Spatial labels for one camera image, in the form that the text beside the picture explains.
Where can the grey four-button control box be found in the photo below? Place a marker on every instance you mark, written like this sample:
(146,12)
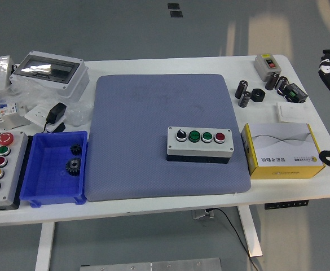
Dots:
(198,149)

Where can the grey five-button control box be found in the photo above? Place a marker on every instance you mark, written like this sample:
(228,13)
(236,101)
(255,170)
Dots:
(4,180)

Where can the black module green terminal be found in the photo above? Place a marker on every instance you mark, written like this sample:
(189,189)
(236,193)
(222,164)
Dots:
(295,93)

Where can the black cylindrical capacitor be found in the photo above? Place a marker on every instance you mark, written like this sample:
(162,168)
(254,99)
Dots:
(272,81)
(241,89)
(244,99)
(281,84)

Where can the black hex nut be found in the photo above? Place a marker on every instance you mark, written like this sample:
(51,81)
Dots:
(257,95)

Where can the yellow white cardboard box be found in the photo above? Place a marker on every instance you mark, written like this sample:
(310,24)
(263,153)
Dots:
(283,146)

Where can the black table height controller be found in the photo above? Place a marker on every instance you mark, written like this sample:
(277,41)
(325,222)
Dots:
(286,204)

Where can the white table leg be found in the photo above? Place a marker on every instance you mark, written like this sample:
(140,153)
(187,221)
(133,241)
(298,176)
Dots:
(250,231)
(44,245)

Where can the dark floor socket cover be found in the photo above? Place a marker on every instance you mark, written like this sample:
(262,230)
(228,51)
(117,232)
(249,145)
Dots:
(176,14)
(173,6)

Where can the blue-grey table mat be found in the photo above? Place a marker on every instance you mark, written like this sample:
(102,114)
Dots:
(125,141)

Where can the silver metal plate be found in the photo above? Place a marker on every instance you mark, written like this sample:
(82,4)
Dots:
(153,265)

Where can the small black bevel gear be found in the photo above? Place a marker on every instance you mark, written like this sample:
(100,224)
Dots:
(76,149)

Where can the large black bevel gear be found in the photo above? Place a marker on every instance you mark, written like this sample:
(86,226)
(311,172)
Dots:
(73,167)

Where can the black power adapter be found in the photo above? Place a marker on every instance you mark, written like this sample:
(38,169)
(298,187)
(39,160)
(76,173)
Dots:
(56,113)

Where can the grey distribution box clear lid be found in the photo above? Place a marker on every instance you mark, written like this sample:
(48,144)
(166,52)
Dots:
(46,70)

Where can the clear plastic bag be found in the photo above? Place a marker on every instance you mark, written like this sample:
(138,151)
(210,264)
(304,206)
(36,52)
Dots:
(35,94)

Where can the blue plastic bin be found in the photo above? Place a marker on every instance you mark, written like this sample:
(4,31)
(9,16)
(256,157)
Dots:
(49,180)

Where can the white circuit breaker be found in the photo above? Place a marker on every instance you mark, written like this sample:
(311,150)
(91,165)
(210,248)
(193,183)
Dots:
(5,113)

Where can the white wall switch panel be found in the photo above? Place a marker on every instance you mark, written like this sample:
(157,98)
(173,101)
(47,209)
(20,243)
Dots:
(291,112)

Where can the grey red-black push switch box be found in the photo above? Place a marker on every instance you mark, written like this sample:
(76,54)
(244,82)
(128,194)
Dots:
(266,66)

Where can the grey under-table bracket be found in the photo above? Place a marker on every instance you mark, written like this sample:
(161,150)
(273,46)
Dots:
(201,214)

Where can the white wall socket panel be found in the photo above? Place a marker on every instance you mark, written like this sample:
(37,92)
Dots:
(37,114)

